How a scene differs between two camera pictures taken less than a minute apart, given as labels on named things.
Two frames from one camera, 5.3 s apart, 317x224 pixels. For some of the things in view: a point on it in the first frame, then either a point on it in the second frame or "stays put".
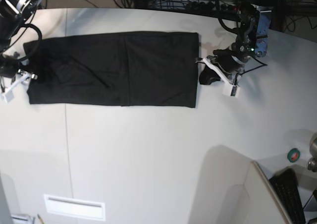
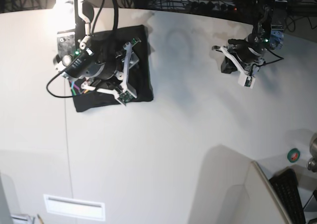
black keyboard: [285, 183] stays put
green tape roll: [293, 155] stays put
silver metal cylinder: [312, 164] stays put
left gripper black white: [11, 76] to [111, 75]
